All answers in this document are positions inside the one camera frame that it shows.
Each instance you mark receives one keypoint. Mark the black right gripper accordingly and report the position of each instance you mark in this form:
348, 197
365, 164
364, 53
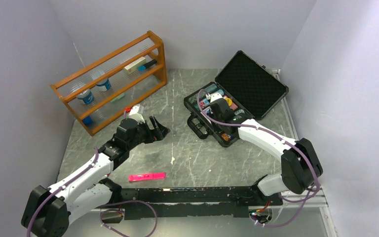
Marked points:
217, 129

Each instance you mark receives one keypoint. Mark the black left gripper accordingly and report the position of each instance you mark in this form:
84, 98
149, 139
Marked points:
153, 136

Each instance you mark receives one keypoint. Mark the black poker case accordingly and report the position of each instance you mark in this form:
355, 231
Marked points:
254, 90

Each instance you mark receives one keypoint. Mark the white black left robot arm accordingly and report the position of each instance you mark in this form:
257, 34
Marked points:
49, 211

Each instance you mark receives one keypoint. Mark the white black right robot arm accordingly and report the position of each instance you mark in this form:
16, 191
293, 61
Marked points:
300, 166

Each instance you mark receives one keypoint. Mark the red blue chip row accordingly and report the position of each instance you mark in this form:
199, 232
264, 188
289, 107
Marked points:
204, 102

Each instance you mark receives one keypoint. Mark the blue purple chip row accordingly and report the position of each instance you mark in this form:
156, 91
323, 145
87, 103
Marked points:
226, 136

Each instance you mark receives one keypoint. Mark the green blue chip row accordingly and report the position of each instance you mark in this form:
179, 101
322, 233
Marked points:
208, 90

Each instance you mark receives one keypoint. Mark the pink highlighter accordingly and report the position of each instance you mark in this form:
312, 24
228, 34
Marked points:
146, 176

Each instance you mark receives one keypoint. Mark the black blue marker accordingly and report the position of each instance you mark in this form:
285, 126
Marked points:
147, 65

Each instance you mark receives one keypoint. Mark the blue jar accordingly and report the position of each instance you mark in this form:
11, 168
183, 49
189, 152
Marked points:
104, 85
86, 97

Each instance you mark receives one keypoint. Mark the white green box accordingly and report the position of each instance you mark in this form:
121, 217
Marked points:
130, 68

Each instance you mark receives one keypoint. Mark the orange wooden shelf rack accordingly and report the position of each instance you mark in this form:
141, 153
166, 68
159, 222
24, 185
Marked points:
137, 86

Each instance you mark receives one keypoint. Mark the blue object lower shelf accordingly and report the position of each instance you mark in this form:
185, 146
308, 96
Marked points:
88, 121

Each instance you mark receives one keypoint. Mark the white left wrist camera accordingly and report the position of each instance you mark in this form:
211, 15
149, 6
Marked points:
136, 114

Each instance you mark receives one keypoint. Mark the black base frame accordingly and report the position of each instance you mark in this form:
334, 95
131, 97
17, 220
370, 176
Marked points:
139, 203

